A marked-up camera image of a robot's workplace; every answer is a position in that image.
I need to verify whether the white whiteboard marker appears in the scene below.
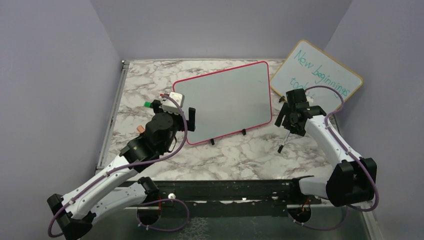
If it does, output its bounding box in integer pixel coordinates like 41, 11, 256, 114
281, 132, 291, 146

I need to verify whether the black marker cap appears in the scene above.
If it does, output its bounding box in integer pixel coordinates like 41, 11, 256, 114
277, 144, 284, 154

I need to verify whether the aluminium frame left rail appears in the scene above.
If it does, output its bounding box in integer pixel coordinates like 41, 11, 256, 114
95, 60, 131, 173

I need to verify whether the black yellow-board foot clip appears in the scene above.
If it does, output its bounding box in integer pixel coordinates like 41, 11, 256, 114
278, 96, 286, 103

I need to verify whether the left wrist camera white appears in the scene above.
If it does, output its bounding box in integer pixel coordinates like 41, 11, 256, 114
160, 92, 185, 115

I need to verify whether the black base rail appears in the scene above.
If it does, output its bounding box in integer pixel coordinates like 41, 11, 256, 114
131, 179, 322, 218

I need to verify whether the red framed whiteboard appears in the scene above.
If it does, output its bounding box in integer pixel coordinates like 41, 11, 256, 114
172, 61, 273, 145

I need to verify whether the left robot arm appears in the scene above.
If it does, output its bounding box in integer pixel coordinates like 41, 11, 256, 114
47, 92, 197, 240

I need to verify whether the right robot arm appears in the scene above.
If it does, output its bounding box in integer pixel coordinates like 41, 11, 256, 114
274, 88, 380, 212

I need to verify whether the green and black highlighter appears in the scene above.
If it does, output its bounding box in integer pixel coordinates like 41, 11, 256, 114
143, 101, 153, 108

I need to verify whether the yellow framed whiteboard with writing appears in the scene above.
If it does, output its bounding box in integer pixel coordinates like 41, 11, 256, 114
270, 40, 363, 113

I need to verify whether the orange marker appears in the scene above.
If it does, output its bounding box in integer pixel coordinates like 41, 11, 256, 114
136, 125, 145, 134

